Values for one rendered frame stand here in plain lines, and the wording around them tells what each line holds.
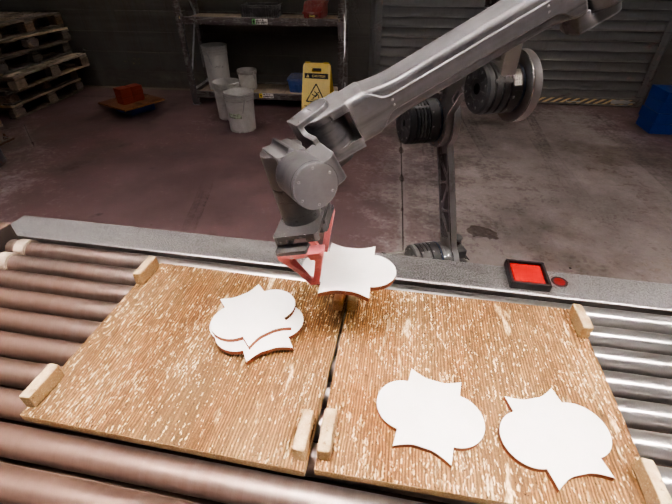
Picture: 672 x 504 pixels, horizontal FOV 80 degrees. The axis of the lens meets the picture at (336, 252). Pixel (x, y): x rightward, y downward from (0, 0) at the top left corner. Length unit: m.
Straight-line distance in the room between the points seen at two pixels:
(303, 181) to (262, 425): 0.34
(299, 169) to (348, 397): 0.34
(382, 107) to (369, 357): 0.37
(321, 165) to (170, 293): 0.46
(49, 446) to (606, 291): 0.97
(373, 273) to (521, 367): 0.27
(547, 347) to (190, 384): 0.57
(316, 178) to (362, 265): 0.22
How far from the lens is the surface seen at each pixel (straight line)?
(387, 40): 5.21
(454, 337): 0.71
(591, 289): 0.95
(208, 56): 5.21
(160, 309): 0.79
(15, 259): 1.11
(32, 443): 0.73
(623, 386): 0.79
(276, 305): 0.71
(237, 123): 4.24
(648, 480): 0.65
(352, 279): 0.60
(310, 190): 0.46
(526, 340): 0.75
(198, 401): 0.64
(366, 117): 0.54
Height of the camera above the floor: 1.45
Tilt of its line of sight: 37 degrees down
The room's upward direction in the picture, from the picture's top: straight up
